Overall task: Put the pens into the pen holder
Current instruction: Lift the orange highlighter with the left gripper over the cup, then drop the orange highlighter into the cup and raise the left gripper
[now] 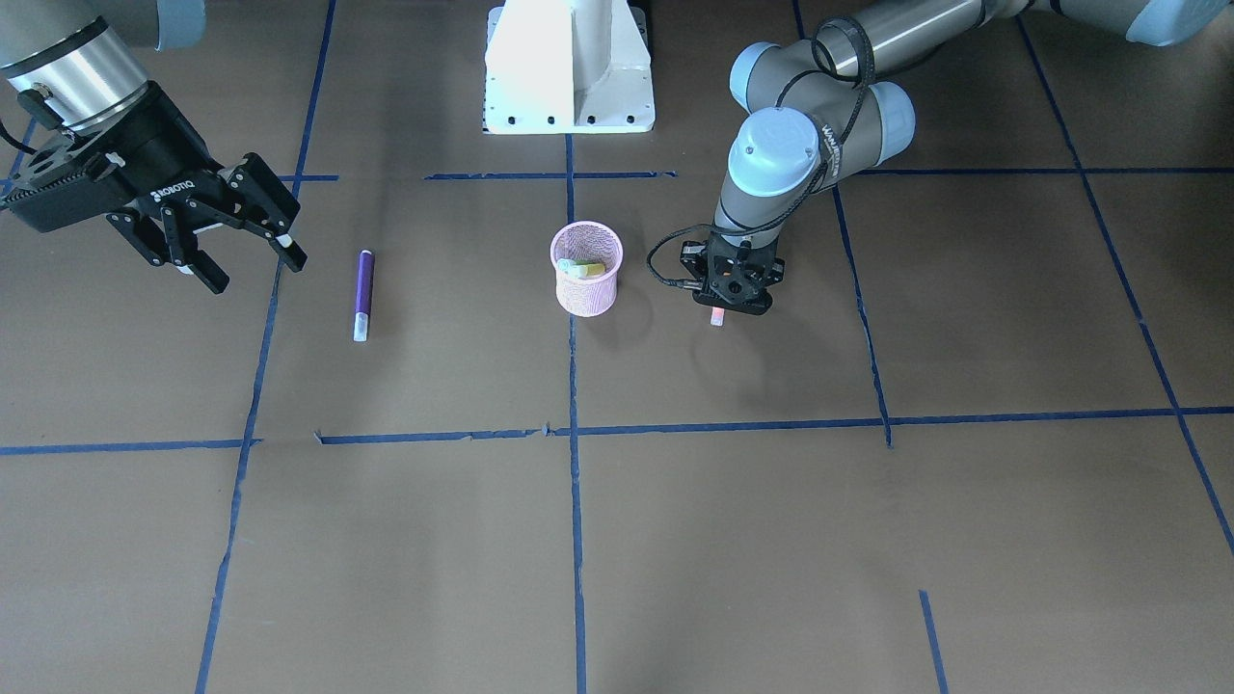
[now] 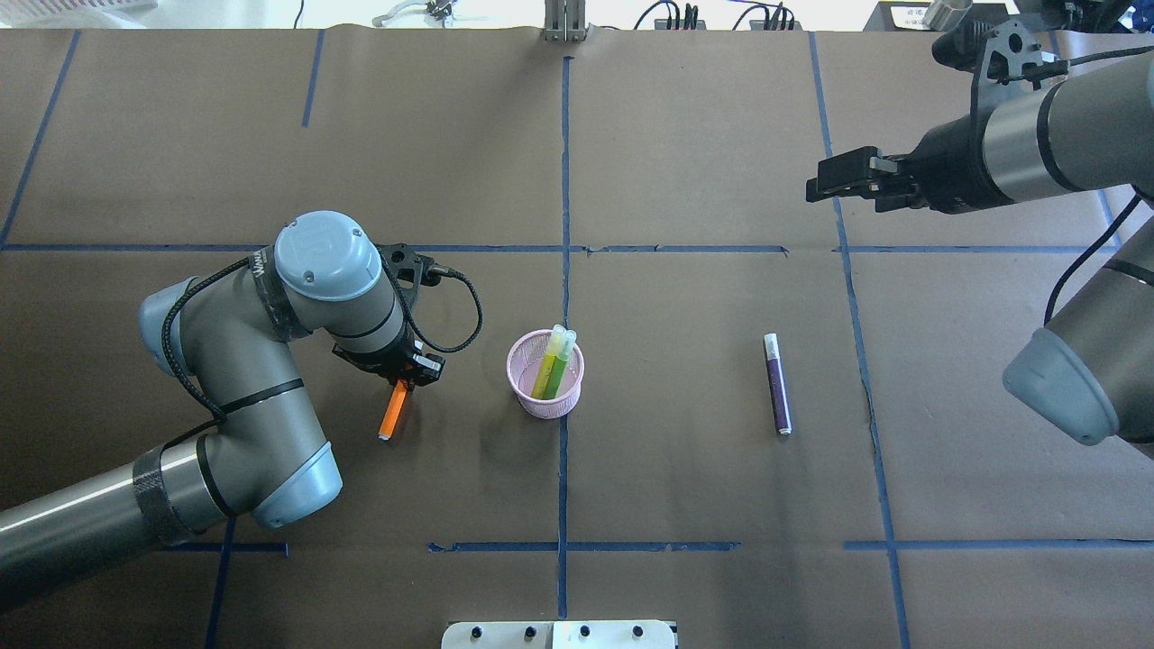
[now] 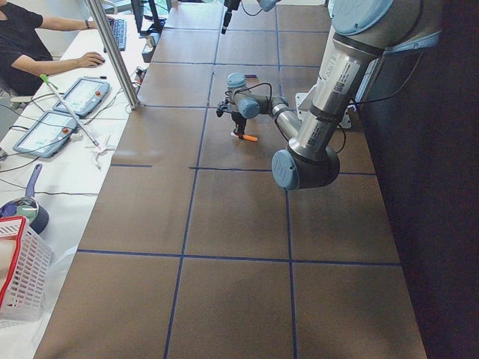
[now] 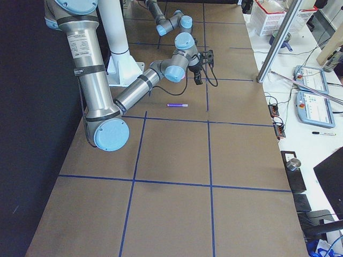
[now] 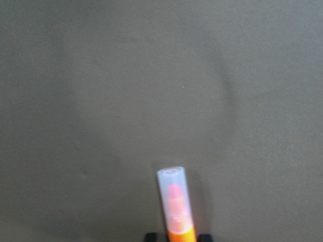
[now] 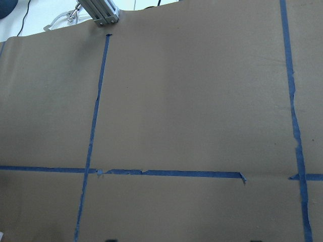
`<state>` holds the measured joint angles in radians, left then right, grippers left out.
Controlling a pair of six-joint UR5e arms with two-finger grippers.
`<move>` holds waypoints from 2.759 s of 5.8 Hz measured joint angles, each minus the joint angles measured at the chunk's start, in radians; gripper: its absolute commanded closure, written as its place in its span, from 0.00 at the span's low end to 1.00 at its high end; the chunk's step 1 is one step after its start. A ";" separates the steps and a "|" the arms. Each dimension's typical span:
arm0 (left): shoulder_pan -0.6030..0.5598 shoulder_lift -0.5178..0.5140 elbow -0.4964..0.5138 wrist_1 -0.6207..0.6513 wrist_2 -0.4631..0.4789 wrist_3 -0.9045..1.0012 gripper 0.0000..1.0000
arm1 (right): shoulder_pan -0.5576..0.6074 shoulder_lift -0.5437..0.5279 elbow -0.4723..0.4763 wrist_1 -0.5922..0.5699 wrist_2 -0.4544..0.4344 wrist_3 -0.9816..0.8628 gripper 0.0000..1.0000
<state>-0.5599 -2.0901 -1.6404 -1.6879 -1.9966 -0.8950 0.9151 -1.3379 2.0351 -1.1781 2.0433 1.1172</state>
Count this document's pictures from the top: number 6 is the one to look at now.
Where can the blue pot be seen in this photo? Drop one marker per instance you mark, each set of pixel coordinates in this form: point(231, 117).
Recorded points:
point(6, 7)

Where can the aluminium frame post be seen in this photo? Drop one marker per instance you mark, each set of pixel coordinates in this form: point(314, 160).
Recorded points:
point(103, 12)

